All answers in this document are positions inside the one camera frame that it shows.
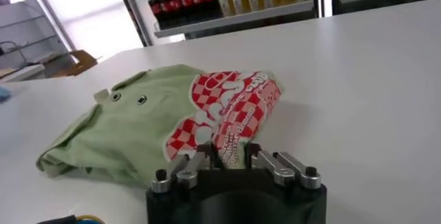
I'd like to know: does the grey metal cabinet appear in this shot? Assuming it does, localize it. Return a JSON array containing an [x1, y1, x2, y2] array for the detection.
[[0, 0, 72, 71]]

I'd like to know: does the blue folded cloth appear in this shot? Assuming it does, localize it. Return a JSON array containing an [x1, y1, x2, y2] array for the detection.
[[0, 85, 14, 105]]

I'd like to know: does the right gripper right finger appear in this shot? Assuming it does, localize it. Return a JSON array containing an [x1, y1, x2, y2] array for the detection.
[[245, 142, 323, 191]]

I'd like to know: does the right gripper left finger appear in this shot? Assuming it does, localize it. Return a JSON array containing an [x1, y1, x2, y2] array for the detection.
[[150, 142, 216, 194]]

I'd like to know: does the green printed t-shirt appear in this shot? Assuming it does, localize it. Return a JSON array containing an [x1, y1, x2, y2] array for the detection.
[[36, 63, 283, 188]]

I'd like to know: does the black slanted frame pole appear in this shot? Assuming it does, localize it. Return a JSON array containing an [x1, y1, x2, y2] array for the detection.
[[109, 0, 154, 48]]

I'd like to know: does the brown cardboard box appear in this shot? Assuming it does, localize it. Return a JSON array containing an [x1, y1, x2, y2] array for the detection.
[[57, 49, 101, 77]]

